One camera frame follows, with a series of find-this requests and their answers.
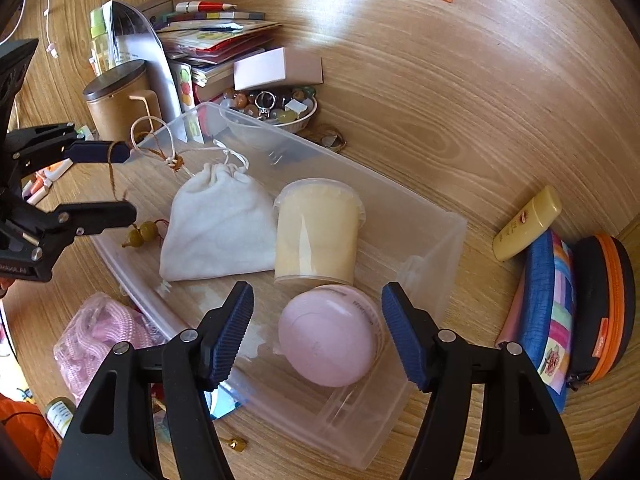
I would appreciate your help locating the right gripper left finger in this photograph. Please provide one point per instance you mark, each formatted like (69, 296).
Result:
(112, 434)

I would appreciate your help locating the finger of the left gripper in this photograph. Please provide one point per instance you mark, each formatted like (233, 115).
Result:
(65, 147)
(80, 222)

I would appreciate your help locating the white drawstring pouch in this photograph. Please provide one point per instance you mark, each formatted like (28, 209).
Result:
(221, 223)

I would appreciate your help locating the pink round compact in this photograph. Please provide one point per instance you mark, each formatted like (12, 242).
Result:
(331, 335)

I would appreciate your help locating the cream plastic cup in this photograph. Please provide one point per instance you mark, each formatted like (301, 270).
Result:
(318, 224)

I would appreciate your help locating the blue foil packet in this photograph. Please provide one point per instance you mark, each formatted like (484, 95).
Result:
(222, 401)

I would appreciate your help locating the colourful blue pencil pouch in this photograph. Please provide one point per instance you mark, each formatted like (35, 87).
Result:
(541, 314)

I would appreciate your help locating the white folder with papers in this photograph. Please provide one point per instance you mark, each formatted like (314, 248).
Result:
(131, 37)

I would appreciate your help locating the clear plastic storage bin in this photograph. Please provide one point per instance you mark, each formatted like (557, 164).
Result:
(405, 239)

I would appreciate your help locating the fruit pattern booklet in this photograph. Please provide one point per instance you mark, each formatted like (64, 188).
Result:
(182, 74)

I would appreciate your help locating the black orange zip case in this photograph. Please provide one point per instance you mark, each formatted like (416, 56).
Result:
(605, 307)

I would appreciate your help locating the red white marker pen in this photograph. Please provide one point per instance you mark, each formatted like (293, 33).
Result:
(203, 6)

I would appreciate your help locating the stack of books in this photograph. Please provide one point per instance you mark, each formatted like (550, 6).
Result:
(211, 43)

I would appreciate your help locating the yellow lotion tube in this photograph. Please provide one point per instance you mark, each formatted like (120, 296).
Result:
(528, 224)

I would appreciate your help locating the white bowl of trinkets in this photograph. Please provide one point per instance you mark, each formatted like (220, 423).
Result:
(287, 108)

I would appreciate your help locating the white cardboard box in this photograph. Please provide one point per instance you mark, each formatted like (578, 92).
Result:
(281, 67)

